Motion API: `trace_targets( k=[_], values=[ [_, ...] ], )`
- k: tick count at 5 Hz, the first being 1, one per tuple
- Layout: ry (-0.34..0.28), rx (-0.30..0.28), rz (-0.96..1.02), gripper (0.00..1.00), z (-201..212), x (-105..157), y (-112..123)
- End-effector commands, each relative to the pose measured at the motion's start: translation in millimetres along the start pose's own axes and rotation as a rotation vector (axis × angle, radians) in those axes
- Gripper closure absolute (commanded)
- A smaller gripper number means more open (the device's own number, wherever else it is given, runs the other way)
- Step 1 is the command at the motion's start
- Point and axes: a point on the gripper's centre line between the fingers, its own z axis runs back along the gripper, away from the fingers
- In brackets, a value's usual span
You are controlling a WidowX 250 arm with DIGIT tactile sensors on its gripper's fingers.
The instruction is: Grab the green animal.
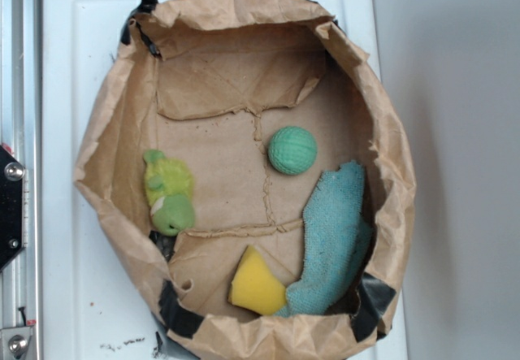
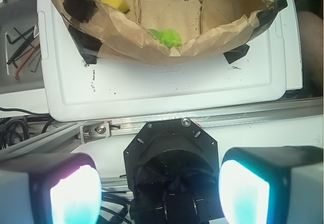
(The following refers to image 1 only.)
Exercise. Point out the green plush animal toy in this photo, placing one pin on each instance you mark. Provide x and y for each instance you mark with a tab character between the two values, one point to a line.
169	188

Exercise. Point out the green textured ball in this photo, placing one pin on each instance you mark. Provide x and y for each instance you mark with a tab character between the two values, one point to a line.
292	150

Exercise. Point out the blue terry cloth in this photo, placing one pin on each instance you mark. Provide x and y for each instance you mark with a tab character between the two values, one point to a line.
336	240

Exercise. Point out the yellow sponge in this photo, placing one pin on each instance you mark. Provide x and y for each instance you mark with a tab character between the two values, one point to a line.
254	287

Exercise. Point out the black metal bracket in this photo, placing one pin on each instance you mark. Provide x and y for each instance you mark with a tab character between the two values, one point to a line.
13	234

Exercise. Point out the aluminium frame rail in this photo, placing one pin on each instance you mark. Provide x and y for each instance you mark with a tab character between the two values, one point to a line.
21	25

